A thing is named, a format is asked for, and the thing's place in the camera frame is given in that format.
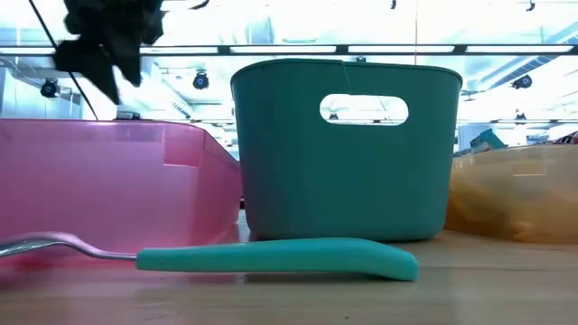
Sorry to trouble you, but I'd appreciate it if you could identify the teal plastic bin with handles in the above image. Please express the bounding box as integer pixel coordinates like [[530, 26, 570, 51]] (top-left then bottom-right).
[[229, 57, 464, 243]]

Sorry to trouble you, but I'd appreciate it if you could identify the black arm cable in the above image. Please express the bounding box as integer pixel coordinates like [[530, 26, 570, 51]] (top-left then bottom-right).
[[27, 0, 99, 121]]

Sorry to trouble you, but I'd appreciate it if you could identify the orange translucent plastic bin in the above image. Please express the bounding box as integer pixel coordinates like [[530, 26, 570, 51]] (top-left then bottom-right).
[[444, 143, 578, 246]]

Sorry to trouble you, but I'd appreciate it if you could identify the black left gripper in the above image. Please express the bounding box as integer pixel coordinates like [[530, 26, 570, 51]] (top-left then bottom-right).
[[53, 0, 164, 106]]

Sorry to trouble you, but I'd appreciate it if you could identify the long ceiling light rail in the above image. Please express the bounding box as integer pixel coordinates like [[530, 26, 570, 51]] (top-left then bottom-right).
[[0, 43, 578, 57]]

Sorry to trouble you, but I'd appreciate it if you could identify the pink translucent plastic bin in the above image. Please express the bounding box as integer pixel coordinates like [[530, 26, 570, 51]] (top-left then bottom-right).
[[0, 117, 244, 264]]

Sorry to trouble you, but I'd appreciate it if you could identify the spoon with teal handle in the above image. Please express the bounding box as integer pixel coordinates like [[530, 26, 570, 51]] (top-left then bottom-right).
[[0, 230, 420, 283]]

